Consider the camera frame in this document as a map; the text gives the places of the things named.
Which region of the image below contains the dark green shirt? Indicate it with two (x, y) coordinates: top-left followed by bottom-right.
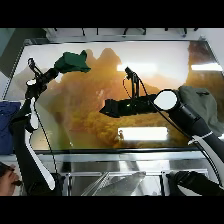
(53, 50), (92, 75)

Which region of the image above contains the blue garment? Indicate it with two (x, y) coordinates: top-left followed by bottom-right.
(0, 101), (22, 156)

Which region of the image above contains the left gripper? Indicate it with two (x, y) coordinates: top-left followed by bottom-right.
(40, 67), (62, 84)

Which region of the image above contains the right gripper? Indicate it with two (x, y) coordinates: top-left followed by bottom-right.
(99, 97), (135, 119)

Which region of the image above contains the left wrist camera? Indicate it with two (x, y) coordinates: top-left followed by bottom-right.
(27, 57), (43, 78)

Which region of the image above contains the person's hand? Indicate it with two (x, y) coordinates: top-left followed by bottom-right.
(0, 168), (22, 197)

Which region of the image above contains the silver frame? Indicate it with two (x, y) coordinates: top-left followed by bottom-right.
(0, 34), (224, 197)

